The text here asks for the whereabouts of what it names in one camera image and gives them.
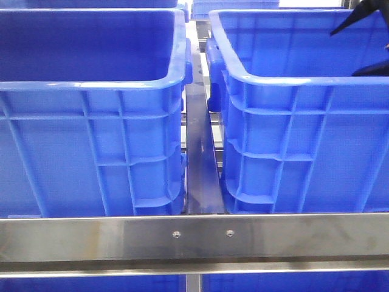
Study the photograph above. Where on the blue crate rear left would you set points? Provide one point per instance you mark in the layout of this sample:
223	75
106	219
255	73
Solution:
99	4

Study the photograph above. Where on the blue crate lower right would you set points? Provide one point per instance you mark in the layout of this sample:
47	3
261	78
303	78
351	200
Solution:
303	281

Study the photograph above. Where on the large blue crate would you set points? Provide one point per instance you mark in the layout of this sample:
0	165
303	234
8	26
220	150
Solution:
91	103
302	133

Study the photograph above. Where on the blue crate lower left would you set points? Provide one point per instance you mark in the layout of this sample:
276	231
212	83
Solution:
113	283

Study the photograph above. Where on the stainless steel front rail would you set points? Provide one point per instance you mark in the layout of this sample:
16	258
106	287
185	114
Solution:
193	244

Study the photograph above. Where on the large blue crate right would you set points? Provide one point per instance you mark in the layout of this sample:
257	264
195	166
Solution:
302	133

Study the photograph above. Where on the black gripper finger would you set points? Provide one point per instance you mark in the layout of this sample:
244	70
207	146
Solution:
378	69
362	10

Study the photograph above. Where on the steel centre divider bar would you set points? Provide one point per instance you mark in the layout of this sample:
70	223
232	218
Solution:
203	190

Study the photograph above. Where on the large blue crate left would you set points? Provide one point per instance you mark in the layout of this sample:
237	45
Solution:
91	103

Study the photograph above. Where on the blue crate rear right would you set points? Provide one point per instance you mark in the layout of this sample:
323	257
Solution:
200	9

